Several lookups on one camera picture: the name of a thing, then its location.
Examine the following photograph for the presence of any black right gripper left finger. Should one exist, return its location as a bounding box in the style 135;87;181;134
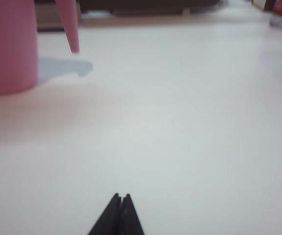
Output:
87;193;123;235

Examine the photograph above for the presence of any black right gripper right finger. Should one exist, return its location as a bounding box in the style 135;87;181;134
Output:
117;193;145;235

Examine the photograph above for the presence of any pink plastic cup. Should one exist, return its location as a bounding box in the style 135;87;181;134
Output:
0;0;80;95

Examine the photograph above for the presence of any grey-brown desk partition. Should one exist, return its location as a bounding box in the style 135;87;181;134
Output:
77;0;224;17

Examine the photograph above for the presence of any small wooden box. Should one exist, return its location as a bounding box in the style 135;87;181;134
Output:
252;0;274;12

